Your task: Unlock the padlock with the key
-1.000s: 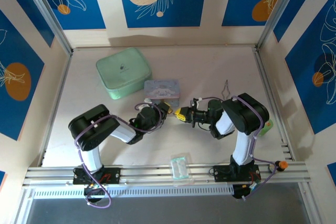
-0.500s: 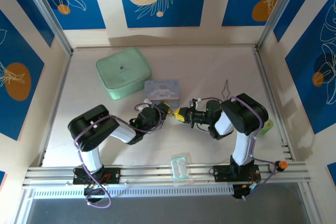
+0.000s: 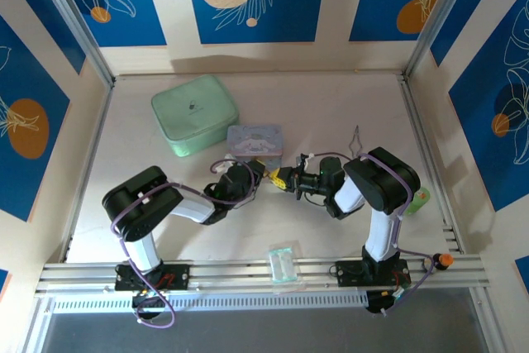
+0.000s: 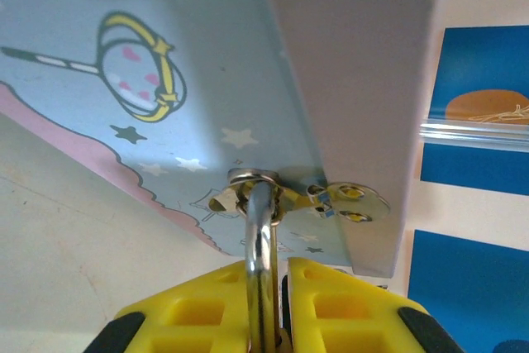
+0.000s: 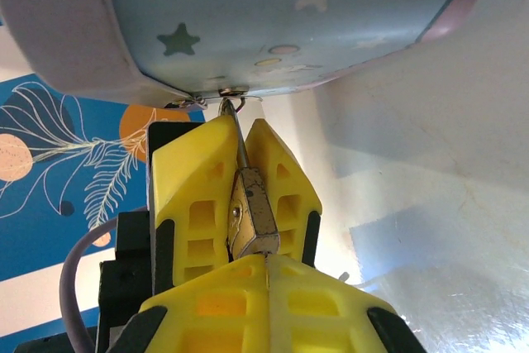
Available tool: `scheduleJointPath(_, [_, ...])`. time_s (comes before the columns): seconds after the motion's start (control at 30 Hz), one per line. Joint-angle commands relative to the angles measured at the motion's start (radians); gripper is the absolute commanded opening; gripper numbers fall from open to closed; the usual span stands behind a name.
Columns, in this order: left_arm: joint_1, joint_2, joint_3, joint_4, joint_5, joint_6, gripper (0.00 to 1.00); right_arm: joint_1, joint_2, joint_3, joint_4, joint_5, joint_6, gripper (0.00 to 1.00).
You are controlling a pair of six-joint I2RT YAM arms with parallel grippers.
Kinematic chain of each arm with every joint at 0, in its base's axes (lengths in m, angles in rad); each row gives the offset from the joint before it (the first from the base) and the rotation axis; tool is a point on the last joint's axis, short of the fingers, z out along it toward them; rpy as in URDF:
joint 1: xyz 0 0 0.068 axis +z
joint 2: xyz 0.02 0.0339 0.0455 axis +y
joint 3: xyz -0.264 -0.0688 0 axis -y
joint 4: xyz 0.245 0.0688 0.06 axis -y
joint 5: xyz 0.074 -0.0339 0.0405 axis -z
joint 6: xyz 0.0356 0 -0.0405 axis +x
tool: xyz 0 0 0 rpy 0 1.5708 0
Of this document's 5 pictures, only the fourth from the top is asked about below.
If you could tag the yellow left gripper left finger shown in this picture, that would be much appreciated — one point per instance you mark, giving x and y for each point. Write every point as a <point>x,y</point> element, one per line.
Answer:
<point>194,320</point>

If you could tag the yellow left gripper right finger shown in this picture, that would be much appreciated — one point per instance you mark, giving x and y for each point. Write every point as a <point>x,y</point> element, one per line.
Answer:
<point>355,320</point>

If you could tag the brass padlock with steel shackle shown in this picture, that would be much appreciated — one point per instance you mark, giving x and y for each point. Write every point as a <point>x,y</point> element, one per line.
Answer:
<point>260,262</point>

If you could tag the blue cartoon tin box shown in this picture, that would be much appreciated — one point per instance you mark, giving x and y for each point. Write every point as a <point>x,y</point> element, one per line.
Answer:
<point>231,80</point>

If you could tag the aluminium frame post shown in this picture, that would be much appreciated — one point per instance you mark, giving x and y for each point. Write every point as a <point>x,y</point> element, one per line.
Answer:
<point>475,132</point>

